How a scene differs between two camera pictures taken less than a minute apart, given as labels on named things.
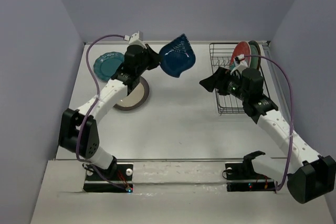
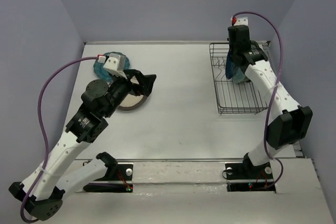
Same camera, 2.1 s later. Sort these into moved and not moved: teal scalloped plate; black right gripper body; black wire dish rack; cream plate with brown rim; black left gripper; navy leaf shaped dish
Moved: black left gripper; navy leaf shaped dish; black right gripper body
Not moved: black wire dish rack; cream plate with brown rim; teal scalloped plate
